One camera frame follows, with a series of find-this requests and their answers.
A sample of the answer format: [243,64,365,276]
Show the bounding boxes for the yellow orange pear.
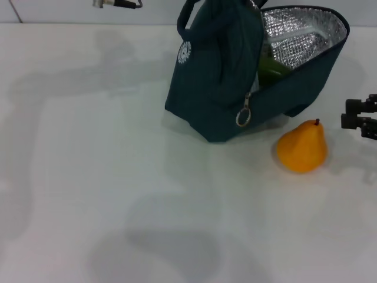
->
[276,118,329,175]

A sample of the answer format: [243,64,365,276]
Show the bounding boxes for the green cucumber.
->
[257,44,292,88]

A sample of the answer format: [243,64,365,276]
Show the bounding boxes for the silver black cable connector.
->
[92,0,144,9]

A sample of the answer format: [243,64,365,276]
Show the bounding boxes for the dark teal lunch bag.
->
[164,0,351,144]

